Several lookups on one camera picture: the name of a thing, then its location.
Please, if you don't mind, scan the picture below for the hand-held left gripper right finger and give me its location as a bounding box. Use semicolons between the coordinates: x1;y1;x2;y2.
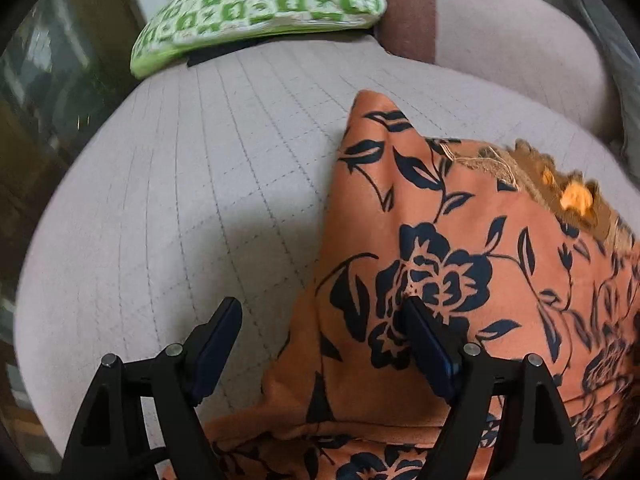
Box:
400;296;583;480

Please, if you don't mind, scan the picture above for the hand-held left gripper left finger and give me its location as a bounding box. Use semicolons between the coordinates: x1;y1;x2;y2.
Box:
62;296;244;480

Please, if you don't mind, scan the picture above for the wooden glass-door cabinet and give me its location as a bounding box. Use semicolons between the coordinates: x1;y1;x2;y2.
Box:
0;0;146;476

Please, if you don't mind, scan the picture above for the green checkered pillow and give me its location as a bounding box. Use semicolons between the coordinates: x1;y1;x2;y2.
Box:
129;0;388;80

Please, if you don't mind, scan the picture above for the orange floral garment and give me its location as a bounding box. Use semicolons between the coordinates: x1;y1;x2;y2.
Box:
157;89;640;480

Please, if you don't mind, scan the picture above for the pink quilted sofa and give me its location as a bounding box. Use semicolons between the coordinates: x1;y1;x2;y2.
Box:
14;0;632;476

